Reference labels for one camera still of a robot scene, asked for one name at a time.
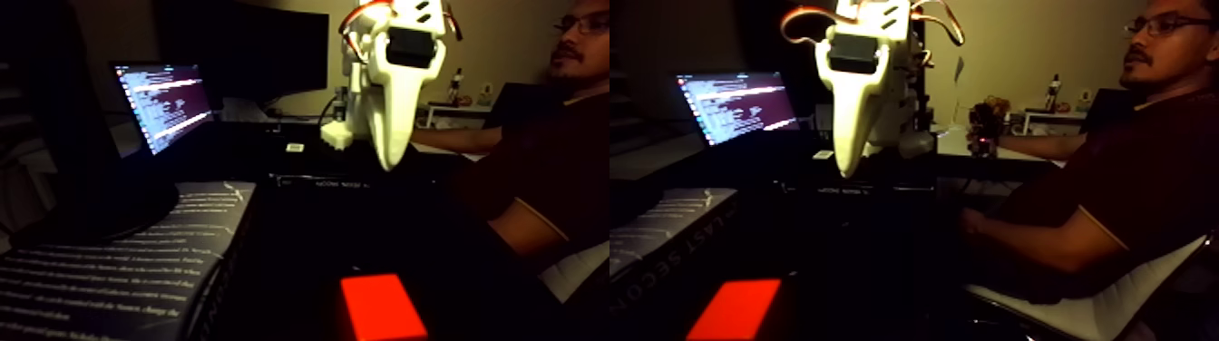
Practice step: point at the red cube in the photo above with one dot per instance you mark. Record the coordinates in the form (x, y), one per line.
(381, 309)

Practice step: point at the person's hand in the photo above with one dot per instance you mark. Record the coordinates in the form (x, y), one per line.
(976, 224)

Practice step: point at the white shelf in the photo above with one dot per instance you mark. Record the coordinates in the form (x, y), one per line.
(457, 110)

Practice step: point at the small bottle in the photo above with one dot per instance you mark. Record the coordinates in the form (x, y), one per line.
(455, 88)

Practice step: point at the black flat box, small lettering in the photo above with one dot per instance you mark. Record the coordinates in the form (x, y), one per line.
(333, 181)

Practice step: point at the small white tag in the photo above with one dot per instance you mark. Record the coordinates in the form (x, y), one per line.
(295, 148)

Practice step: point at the black computer monitor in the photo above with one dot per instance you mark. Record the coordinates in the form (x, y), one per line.
(248, 48)

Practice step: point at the open laptop with lit screen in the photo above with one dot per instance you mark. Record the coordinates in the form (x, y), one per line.
(162, 100)

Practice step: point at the black box with white text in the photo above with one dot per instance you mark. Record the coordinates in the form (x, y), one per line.
(114, 276)

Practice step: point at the white chair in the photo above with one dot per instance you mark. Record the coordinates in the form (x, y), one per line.
(1095, 314)

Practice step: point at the person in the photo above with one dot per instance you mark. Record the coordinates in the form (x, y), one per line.
(1143, 171)

